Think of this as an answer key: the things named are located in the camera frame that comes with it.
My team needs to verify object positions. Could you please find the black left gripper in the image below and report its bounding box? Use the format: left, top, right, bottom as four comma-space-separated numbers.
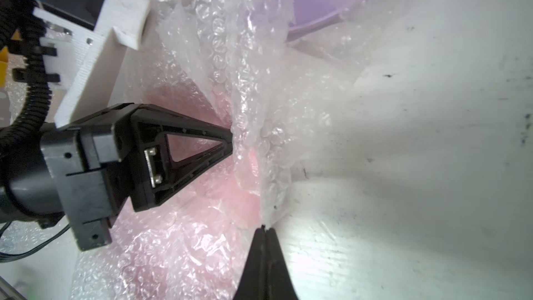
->
1, 104, 233, 251

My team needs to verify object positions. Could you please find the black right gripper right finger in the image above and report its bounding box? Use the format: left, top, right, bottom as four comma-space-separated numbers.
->
265, 229, 298, 300

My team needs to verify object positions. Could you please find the pink dinner plate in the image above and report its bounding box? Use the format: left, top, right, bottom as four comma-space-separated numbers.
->
116, 82, 267, 300

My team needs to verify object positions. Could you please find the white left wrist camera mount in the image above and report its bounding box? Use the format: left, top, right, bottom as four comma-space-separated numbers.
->
32, 0, 151, 128

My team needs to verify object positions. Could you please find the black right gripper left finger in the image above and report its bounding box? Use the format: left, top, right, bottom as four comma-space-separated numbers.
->
233, 226, 267, 300

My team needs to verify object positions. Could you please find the clear bubble wrap sheet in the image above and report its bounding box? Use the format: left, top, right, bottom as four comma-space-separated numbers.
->
70, 0, 390, 299

